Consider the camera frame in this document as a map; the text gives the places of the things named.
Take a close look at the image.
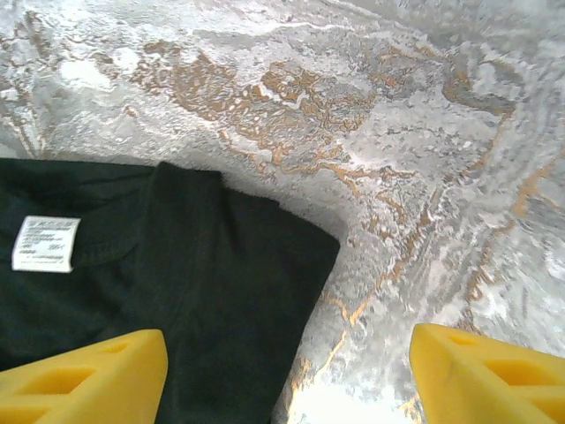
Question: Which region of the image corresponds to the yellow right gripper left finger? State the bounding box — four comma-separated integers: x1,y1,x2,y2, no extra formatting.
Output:
0,329,169,424

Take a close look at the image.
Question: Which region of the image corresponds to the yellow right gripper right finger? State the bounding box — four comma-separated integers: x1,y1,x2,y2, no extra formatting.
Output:
409,323,565,424

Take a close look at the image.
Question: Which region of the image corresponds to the black printed t-shirt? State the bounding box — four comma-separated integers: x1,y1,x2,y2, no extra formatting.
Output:
0,158,342,424

